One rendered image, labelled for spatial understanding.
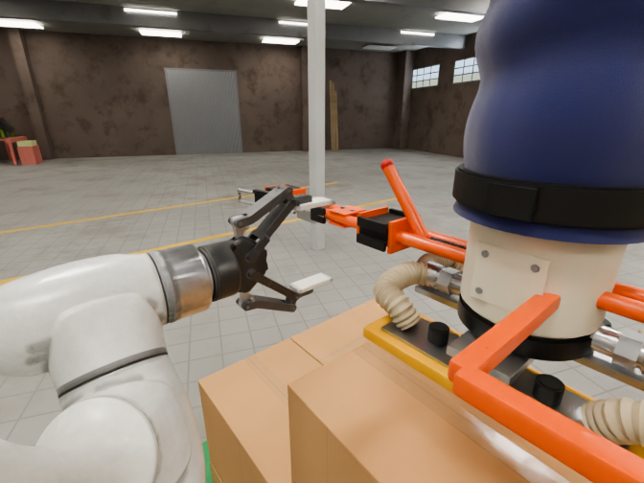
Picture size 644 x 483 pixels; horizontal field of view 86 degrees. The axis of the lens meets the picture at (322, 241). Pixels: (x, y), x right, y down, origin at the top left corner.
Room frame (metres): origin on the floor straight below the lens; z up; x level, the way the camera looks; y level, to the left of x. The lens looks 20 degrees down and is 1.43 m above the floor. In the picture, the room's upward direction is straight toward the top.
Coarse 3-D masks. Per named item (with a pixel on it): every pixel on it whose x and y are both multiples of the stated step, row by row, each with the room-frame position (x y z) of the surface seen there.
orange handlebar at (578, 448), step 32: (352, 224) 0.64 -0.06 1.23; (448, 256) 0.48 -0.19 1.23; (640, 288) 0.35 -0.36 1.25; (512, 320) 0.29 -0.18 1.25; (544, 320) 0.31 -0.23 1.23; (640, 320) 0.31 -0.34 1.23; (480, 352) 0.24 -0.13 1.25; (480, 384) 0.20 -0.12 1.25; (512, 416) 0.18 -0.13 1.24; (544, 416) 0.18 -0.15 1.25; (544, 448) 0.16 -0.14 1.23; (576, 448) 0.15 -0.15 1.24; (608, 448) 0.15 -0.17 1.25; (608, 480) 0.14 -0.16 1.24; (640, 480) 0.13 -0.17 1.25
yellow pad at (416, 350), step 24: (384, 336) 0.43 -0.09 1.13; (408, 336) 0.43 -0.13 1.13; (432, 336) 0.41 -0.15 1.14; (456, 336) 0.43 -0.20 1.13; (408, 360) 0.39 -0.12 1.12; (432, 360) 0.38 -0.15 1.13; (528, 384) 0.33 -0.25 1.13; (552, 384) 0.30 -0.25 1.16; (552, 408) 0.29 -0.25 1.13; (576, 408) 0.29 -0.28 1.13
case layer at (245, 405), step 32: (352, 320) 1.38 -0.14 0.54; (288, 352) 1.15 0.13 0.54; (320, 352) 1.15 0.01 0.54; (224, 384) 0.97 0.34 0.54; (256, 384) 0.97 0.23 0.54; (224, 416) 0.84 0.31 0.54; (256, 416) 0.84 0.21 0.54; (224, 448) 0.85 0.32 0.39; (256, 448) 0.72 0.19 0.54; (288, 448) 0.72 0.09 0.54; (224, 480) 0.88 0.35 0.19; (256, 480) 0.68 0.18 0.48; (288, 480) 0.63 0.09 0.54
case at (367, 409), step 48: (288, 384) 0.54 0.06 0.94; (336, 384) 0.54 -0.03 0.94; (384, 384) 0.54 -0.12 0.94; (432, 384) 0.54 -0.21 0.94; (336, 432) 0.43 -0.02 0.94; (384, 432) 0.43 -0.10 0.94; (432, 432) 0.43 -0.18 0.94; (480, 432) 0.43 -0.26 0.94; (336, 480) 0.42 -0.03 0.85; (384, 480) 0.35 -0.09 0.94; (432, 480) 0.35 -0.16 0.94; (480, 480) 0.35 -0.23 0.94; (528, 480) 0.35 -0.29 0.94; (576, 480) 0.35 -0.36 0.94
